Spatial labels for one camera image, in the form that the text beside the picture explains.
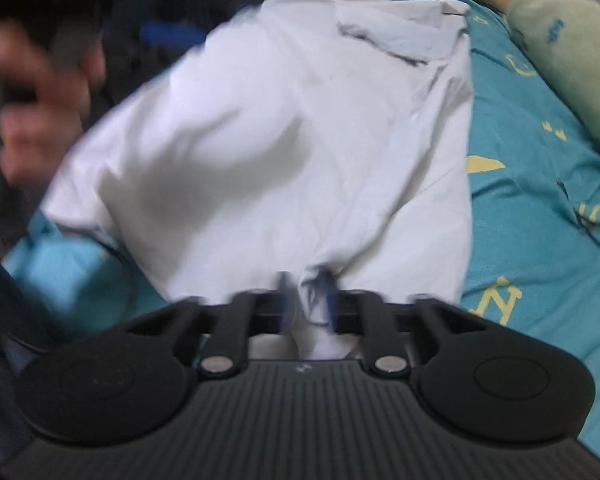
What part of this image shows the light green pillow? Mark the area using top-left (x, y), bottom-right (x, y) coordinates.
top-left (507, 0), bottom-right (600, 183)

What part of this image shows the person's left hand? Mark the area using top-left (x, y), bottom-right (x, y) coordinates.
top-left (0, 22), bottom-right (107, 188)

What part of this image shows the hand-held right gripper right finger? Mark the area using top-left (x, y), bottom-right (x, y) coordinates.
top-left (324, 273), bottom-right (487, 380)

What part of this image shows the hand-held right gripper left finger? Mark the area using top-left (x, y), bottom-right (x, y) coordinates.
top-left (124, 271), bottom-right (302, 379)

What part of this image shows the teal printed bedsheet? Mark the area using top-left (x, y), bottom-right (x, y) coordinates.
top-left (0, 0), bottom-right (600, 466)

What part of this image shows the dark cloth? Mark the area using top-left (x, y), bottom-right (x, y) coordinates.
top-left (0, 240), bottom-right (48, 480)

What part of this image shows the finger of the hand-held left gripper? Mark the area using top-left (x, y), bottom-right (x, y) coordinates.
top-left (97, 10), bottom-right (211, 121)

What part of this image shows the white shirt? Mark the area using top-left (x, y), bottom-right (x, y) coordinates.
top-left (40, 0), bottom-right (476, 361)

